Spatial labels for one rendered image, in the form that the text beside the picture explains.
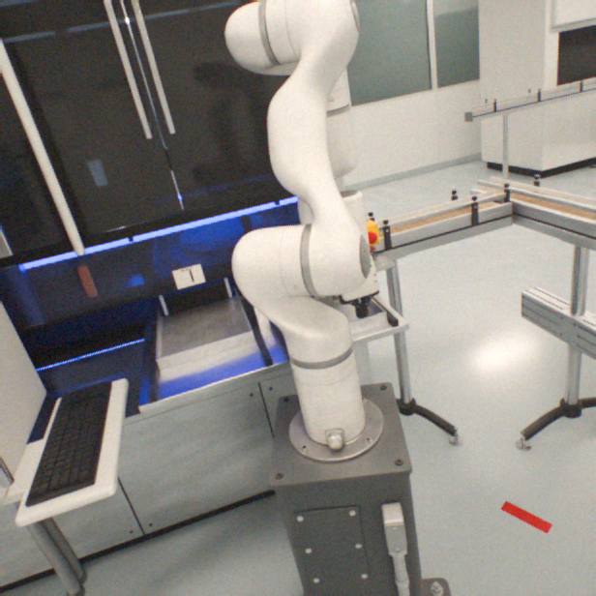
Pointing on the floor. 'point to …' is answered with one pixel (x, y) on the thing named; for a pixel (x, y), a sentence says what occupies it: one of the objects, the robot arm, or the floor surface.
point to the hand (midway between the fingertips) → (362, 312)
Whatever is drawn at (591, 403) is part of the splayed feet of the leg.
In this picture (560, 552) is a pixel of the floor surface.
